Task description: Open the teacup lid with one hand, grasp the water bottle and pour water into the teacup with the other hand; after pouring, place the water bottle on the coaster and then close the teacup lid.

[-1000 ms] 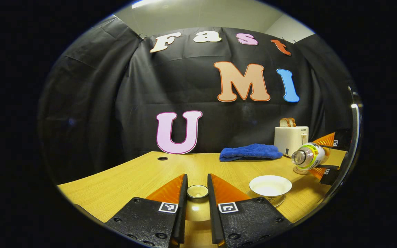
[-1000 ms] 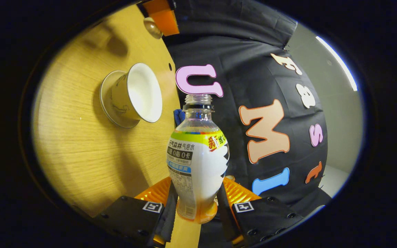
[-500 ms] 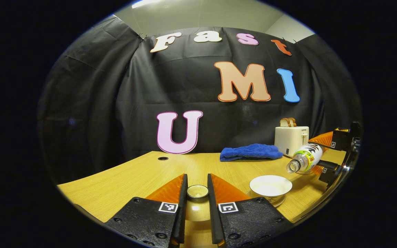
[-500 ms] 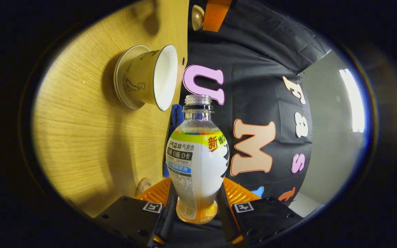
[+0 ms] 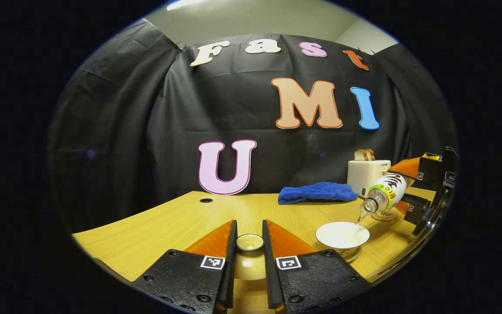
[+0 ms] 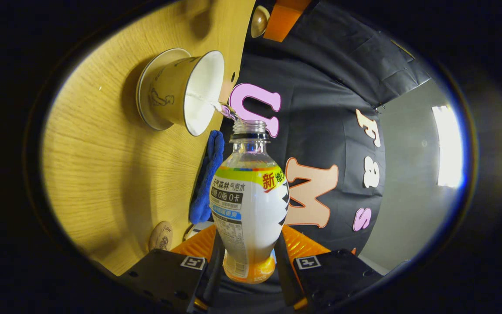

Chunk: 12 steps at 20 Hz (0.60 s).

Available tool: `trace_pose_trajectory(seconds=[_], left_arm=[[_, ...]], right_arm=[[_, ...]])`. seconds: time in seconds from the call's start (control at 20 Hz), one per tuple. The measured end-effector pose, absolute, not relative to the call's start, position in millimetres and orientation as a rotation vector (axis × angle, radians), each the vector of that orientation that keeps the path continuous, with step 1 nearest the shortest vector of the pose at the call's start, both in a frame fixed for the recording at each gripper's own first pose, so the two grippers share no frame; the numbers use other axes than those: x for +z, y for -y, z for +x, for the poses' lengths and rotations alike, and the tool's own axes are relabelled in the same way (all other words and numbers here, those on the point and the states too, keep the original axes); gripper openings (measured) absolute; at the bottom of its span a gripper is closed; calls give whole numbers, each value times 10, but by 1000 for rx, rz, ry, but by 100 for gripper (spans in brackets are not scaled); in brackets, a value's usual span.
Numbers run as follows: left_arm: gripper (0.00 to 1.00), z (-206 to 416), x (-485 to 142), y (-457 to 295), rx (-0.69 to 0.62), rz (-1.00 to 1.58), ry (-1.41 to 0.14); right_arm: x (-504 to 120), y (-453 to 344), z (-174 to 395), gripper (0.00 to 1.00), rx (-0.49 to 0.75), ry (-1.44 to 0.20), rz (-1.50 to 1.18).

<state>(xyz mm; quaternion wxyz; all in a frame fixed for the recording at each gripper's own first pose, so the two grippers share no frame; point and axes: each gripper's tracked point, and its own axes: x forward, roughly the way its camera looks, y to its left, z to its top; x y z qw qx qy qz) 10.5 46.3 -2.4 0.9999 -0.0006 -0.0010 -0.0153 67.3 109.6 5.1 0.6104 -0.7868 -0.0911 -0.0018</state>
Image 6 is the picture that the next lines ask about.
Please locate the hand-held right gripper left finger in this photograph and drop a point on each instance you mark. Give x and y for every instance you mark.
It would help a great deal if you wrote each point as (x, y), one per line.
(168, 279)

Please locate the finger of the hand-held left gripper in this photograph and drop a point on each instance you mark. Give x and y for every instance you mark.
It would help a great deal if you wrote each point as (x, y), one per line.
(283, 19)

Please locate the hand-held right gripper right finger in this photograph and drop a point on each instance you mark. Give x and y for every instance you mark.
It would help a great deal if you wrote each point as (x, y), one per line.
(334, 279)

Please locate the cream teacup lid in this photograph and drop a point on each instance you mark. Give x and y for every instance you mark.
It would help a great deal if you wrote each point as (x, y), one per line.
(259, 22)

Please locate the round cork coaster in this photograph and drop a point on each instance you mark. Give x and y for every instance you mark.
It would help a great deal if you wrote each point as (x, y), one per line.
(161, 237)

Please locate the clear water bottle white label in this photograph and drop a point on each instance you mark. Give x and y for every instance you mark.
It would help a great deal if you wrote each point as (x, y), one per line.
(251, 205)

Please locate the cream teacup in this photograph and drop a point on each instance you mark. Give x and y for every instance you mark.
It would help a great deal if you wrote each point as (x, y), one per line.
(177, 91)

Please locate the white toaster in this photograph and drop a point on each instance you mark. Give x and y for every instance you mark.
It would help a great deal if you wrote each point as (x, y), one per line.
(196, 230)

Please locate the blue towel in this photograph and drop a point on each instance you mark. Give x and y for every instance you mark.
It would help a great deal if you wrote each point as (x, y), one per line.
(205, 187)

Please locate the black backdrop cloth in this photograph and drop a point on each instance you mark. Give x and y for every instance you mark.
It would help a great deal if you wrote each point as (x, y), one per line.
(329, 109)

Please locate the ceiling light panel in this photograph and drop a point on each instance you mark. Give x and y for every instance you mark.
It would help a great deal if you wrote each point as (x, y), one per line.
(449, 148)

